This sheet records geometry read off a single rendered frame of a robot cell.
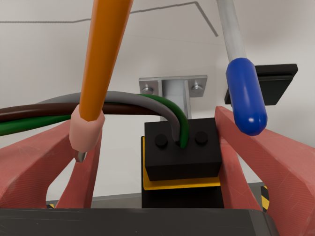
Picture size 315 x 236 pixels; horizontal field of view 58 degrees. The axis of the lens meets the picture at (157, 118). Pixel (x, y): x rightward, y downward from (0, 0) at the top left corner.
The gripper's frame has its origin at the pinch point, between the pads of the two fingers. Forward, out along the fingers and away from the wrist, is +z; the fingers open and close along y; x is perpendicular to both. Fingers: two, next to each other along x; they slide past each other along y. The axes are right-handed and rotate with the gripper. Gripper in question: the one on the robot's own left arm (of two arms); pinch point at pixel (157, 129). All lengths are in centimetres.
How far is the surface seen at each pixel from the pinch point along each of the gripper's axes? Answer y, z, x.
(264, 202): -50, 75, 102
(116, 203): 21, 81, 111
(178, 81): -1.4, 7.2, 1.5
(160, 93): -0.2, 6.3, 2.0
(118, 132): 3.6, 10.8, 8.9
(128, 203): 15, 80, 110
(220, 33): -3.5, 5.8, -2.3
